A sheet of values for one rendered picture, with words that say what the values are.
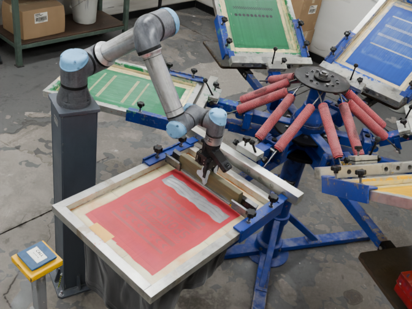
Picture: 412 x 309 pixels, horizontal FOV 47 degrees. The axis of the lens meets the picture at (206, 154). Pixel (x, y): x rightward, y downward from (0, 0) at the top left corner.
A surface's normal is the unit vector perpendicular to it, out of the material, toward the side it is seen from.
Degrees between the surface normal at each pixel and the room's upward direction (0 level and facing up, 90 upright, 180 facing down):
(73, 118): 90
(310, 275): 0
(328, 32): 90
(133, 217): 0
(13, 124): 0
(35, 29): 90
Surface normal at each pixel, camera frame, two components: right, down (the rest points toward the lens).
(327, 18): -0.67, 0.34
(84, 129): 0.48, 0.56
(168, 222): 0.15, -0.81
